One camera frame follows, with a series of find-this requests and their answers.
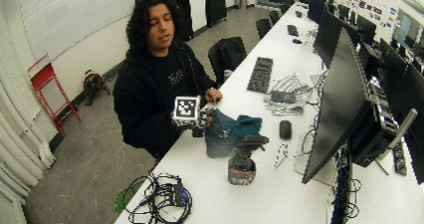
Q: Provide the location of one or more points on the teal cloth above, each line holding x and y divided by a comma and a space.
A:
228, 127

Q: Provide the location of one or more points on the white marker cube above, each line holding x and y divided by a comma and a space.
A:
184, 111

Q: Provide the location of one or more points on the black office chair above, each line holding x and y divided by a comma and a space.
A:
226, 56
263, 27

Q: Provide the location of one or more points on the black smartphone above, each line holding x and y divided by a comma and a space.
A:
281, 97

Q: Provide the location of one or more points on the the person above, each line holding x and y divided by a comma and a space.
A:
150, 84

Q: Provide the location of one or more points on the dark spray bottle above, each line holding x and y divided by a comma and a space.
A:
242, 166

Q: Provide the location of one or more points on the black computer mouse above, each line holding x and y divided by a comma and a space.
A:
284, 129

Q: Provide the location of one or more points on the small black keyboard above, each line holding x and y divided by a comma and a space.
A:
292, 30

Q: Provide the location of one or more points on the brown backpack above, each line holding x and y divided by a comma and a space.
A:
93, 84

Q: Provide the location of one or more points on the large black monitor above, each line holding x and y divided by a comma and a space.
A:
337, 108

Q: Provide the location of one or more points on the green plastic piece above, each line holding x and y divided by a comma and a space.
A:
127, 194

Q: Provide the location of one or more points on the black desktop computer box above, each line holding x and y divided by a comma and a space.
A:
374, 131

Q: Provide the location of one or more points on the row of black monitors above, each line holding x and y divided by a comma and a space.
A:
378, 51

